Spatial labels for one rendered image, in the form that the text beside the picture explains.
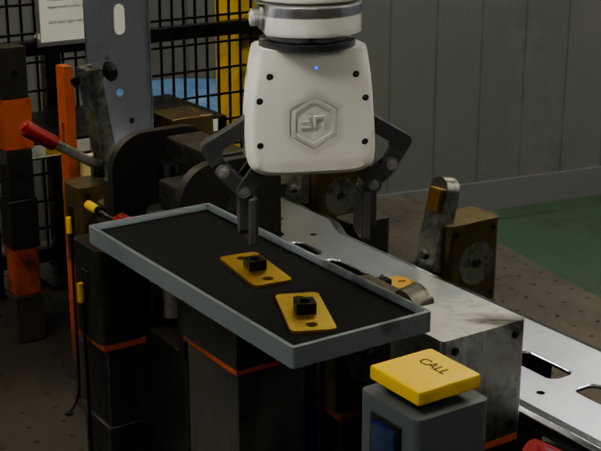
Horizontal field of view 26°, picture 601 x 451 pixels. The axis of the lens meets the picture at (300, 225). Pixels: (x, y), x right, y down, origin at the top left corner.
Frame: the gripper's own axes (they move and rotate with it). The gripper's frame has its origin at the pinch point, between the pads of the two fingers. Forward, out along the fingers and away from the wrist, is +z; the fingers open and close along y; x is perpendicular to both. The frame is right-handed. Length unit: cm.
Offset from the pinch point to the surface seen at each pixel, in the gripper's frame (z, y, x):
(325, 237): 24, 15, 66
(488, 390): 18.8, 18.2, 5.9
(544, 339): 23.6, 31.7, 27.2
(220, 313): 7.8, -7.0, 1.9
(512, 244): 123, 141, 338
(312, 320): 7.3, 0.1, -2.1
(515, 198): 120, 158, 384
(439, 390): 8.0, 7.0, -15.5
